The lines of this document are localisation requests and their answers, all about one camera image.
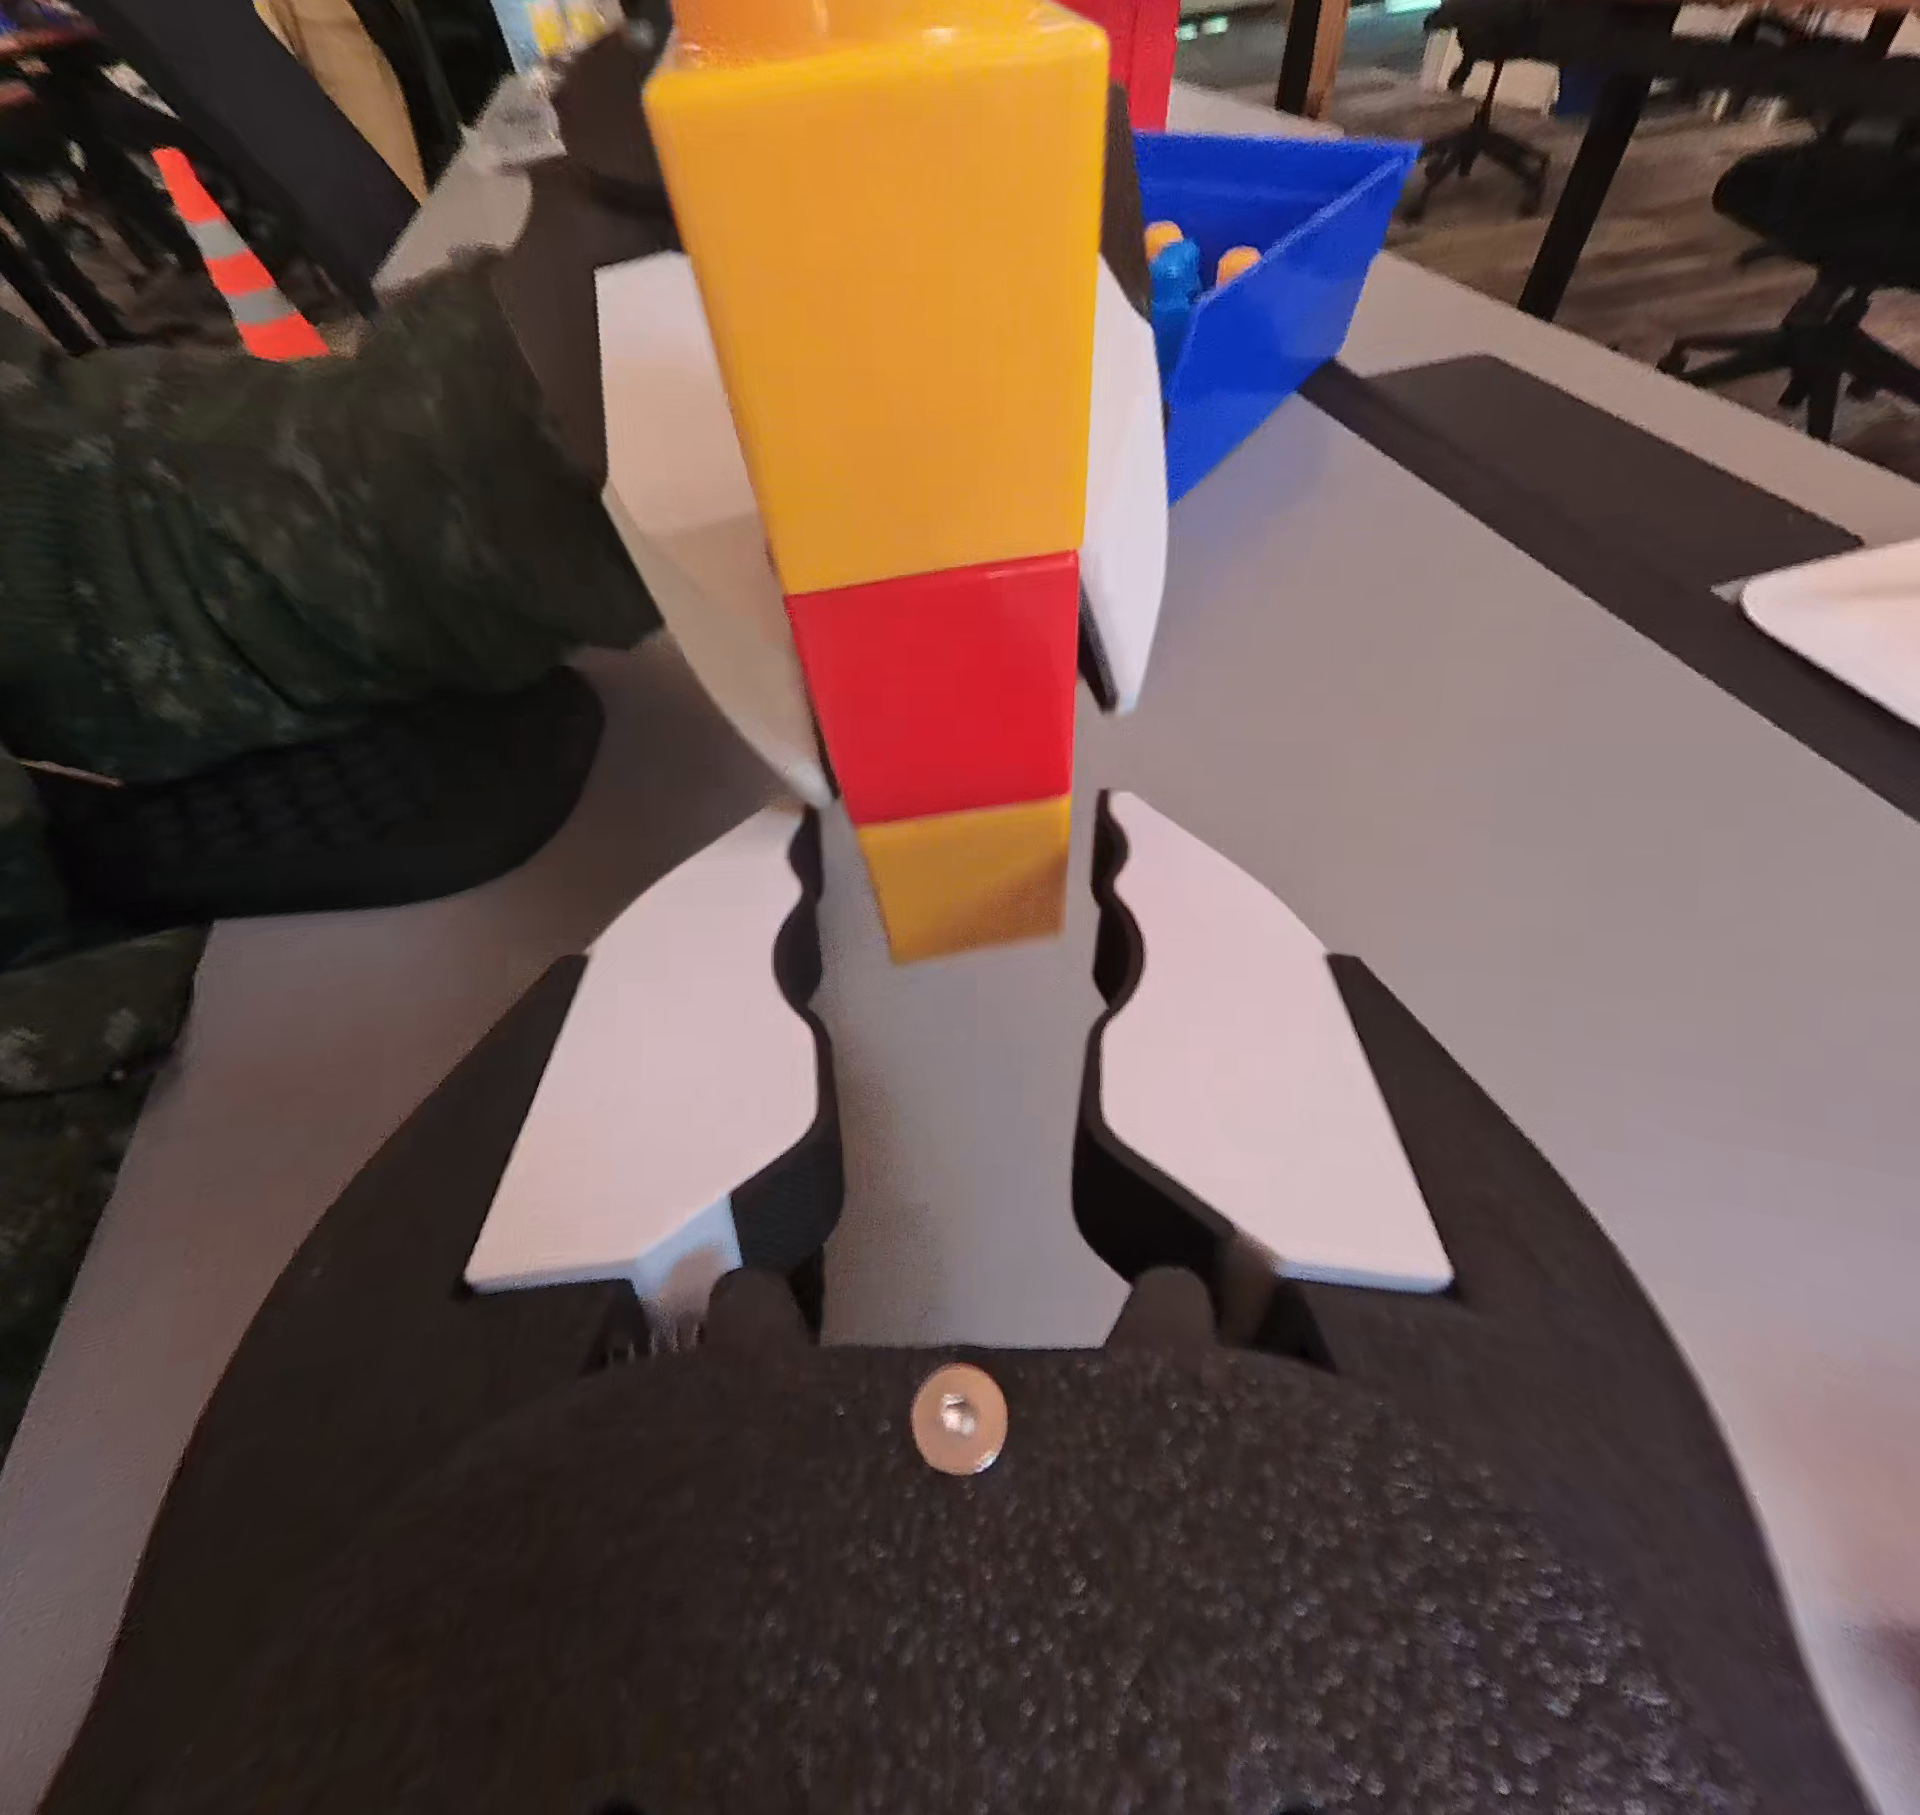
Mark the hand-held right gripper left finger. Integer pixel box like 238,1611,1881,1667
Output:
465,813,842,1349

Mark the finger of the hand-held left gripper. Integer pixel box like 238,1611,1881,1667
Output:
597,256,840,811
1072,256,1172,717

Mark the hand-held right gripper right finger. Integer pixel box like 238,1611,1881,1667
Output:
1072,789,1458,1321

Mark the pile of mega blocks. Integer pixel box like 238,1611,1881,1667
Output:
1142,218,1266,354

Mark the orange mega block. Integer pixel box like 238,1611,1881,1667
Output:
854,795,1074,965
642,0,1117,598

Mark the blue plastic bin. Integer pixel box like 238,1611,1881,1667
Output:
1133,128,1423,508

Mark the red mega block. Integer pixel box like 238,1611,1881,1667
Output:
782,550,1086,827

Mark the person's left forearm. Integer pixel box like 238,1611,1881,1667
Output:
0,262,667,785

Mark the tan coat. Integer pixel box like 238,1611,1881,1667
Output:
224,0,439,198

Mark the black leaning panel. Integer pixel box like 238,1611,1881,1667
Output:
0,0,426,320

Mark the orange traffic cone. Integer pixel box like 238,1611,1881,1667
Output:
151,146,332,366

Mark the black mesh armrest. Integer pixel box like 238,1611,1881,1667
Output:
60,664,607,935

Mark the red plastic bin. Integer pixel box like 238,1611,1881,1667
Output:
1035,0,1213,138

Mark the black office chair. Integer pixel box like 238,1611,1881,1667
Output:
1657,136,1920,444
1402,0,1570,222

